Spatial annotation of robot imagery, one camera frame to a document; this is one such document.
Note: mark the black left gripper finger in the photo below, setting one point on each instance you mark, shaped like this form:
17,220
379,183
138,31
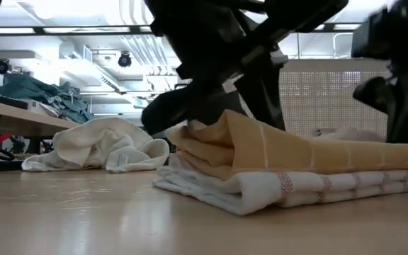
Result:
190,106
264,99

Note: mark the yellow checked towel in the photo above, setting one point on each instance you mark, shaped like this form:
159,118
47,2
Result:
278,148

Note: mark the white towel with red stripes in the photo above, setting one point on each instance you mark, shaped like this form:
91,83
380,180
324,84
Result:
253,191

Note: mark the cream towel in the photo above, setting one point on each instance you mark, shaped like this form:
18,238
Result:
90,141

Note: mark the white perforated plastic basket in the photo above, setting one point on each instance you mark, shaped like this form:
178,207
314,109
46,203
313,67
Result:
324,102

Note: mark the black ceiling spotlight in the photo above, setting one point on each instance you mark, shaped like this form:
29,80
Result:
2,66
124,60

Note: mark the long ceiling light fixture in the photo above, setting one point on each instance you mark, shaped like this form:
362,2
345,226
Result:
66,30

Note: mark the white box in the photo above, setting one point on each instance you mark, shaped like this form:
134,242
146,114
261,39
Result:
37,106

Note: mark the pile of blue clothes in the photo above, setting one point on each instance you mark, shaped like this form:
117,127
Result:
30,88

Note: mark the wooden workbench with steel frame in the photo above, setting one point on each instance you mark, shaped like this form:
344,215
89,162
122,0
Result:
20,118

